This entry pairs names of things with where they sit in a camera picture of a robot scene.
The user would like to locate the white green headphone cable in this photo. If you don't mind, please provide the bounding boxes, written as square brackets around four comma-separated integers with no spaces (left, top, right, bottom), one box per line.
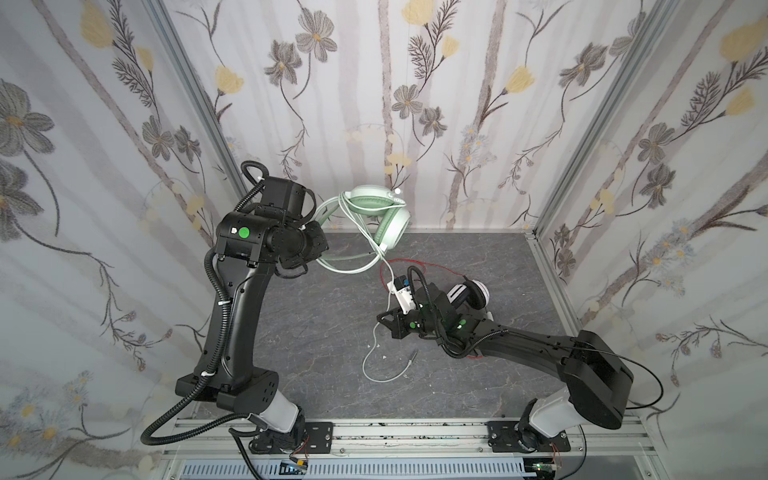
[338,191,419,384]

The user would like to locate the green white headphones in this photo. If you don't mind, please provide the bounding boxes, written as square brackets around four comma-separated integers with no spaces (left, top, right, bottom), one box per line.
[313,185,411,275]

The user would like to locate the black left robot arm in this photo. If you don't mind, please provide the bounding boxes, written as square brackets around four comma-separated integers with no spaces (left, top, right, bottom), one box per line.
[140,160,328,449]

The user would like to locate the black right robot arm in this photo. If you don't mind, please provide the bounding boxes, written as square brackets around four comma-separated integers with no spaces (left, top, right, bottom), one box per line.
[377,266,644,453]

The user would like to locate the black white headphones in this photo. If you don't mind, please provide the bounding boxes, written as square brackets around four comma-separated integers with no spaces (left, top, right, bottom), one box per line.
[447,278,490,310]

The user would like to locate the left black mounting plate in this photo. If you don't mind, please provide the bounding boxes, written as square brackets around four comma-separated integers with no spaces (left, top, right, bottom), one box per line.
[301,422,334,455]

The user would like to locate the black mounting plate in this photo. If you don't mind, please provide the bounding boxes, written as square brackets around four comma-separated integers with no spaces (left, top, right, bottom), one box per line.
[486,420,571,454]
[301,422,334,455]

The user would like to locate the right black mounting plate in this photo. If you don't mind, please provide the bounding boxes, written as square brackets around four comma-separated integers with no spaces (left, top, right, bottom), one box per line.
[486,420,571,454]

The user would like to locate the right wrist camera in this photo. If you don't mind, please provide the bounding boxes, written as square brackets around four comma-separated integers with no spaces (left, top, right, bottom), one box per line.
[387,276,416,314]

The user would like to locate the red headphone cable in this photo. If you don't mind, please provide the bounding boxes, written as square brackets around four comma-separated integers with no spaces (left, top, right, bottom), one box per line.
[379,258,487,361]

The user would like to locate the black corrugated cable conduit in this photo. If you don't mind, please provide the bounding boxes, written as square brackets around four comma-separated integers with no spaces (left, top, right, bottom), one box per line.
[140,160,271,446]

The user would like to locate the white slotted cable duct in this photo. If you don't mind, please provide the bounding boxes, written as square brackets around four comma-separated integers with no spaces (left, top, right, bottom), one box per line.
[179,458,535,480]

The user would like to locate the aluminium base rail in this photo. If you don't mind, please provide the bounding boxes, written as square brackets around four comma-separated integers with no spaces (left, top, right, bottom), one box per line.
[161,416,661,463]

